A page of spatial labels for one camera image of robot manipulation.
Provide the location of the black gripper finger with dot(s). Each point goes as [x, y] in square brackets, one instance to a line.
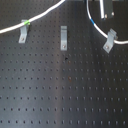
[106, 9]

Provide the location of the green tape marker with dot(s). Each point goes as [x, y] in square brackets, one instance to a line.
[26, 23]

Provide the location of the right grey cable clip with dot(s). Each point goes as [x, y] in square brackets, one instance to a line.
[112, 36]

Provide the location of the middle grey cable clip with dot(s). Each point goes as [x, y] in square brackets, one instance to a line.
[63, 45]

